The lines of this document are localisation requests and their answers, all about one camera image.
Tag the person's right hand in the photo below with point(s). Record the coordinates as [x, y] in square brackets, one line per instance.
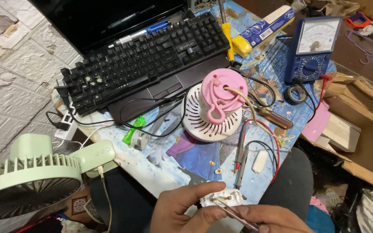
[280, 223]

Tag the person's left hand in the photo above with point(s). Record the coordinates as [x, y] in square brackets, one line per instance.
[173, 207]

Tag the metal tweezers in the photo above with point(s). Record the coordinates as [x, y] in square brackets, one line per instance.
[235, 216]

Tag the white plug housing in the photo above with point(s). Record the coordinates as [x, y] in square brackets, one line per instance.
[228, 195]

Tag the blue cloth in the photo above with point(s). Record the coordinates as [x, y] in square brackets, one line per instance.
[319, 221]

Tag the person's black trousers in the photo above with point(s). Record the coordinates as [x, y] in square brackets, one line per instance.
[290, 181]

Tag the small round metal part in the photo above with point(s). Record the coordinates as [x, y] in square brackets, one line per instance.
[218, 171]

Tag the small white oval cover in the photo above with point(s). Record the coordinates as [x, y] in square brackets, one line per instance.
[259, 161]

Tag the red probe lead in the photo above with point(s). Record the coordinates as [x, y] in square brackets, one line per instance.
[276, 152]

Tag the black probe lead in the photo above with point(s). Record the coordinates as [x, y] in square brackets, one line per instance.
[270, 150]

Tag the small white cylinder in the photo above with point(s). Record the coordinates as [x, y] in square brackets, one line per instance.
[140, 140]

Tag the red multimeter probe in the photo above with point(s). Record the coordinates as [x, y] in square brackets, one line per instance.
[240, 149]

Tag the green lighter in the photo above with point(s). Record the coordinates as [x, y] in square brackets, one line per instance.
[134, 129]

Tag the pink plastic case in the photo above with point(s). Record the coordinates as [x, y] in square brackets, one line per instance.
[316, 124]

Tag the pink and white round appliance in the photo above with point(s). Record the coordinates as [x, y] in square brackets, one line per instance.
[219, 106]

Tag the white carton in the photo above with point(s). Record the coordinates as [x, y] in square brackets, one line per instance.
[342, 131]

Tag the brown cardboard box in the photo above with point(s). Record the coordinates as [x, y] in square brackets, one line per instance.
[364, 129]

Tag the black electrical tape roll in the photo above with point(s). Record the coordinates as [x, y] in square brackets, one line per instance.
[289, 97]

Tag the white power strip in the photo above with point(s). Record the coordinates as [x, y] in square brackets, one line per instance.
[66, 124]

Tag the black keyboard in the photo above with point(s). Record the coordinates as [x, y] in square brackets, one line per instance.
[141, 61]

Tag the green desk fan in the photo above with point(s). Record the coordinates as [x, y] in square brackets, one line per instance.
[27, 174]

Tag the black power plug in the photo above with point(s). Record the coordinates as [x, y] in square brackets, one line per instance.
[62, 92]

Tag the blue and white pen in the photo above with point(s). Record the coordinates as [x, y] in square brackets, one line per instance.
[141, 33]

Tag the blue analog multimeter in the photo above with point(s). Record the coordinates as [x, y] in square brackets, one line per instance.
[312, 48]

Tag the yellow and blue packet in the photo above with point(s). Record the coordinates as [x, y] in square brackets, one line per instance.
[261, 30]

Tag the purple clothes hanger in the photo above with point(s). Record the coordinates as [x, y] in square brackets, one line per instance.
[371, 48]

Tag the black laptop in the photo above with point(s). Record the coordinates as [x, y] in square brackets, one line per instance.
[86, 22]

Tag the orange and blue plastic clip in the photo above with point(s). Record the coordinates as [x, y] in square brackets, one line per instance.
[356, 20]

